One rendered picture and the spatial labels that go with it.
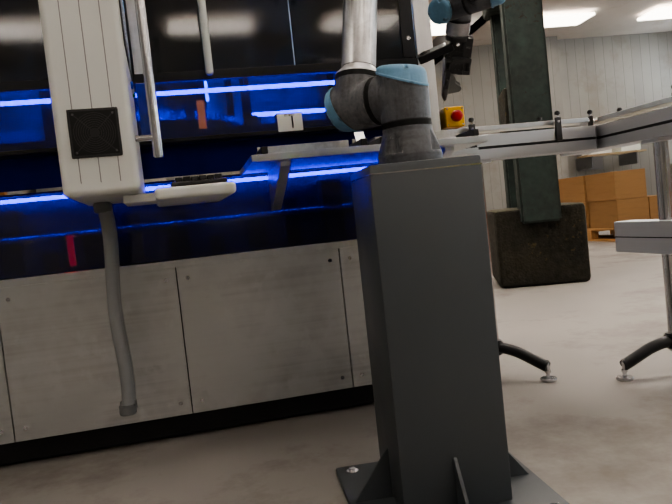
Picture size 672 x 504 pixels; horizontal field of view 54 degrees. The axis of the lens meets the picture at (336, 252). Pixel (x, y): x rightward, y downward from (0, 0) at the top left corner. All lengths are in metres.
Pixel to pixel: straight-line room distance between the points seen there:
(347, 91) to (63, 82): 0.67
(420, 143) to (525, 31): 3.78
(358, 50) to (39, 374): 1.41
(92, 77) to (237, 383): 1.10
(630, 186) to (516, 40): 4.06
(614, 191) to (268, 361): 6.94
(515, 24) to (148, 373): 3.86
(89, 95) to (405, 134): 0.76
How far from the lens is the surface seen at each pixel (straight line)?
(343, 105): 1.61
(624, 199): 8.82
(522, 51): 5.19
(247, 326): 2.24
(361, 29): 1.68
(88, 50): 1.73
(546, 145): 2.69
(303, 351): 2.28
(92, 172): 1.68
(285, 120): 2.26
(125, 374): 2.02
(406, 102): 1.51
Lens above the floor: 0.69
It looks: 3 degrees down
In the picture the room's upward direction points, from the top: 6 degrees counter-clockwise
